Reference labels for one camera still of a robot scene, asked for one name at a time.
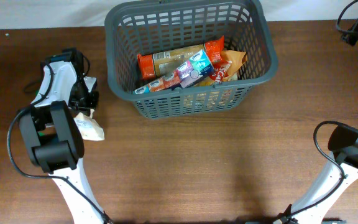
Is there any beige paper bag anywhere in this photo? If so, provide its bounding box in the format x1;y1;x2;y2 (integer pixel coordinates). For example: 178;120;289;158
74;109;105;141

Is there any grey plastic shopping basket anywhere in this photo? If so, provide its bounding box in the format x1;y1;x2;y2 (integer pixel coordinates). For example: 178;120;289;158
104;0;278;119

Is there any orange biscuit packet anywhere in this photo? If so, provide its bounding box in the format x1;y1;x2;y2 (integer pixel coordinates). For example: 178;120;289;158
137;36;224;80

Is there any orange coffee sachet bag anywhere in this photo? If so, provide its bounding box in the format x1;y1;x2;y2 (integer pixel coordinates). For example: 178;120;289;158
194;49;248;108

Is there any tissue multipack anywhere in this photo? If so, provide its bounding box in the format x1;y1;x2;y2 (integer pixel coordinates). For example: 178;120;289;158
134;50;214;95

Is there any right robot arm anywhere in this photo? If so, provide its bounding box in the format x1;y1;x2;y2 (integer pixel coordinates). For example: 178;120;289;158
274;121;358;223

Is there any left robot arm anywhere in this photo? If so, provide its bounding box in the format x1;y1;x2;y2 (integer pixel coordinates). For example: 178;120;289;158
12;48;112;223

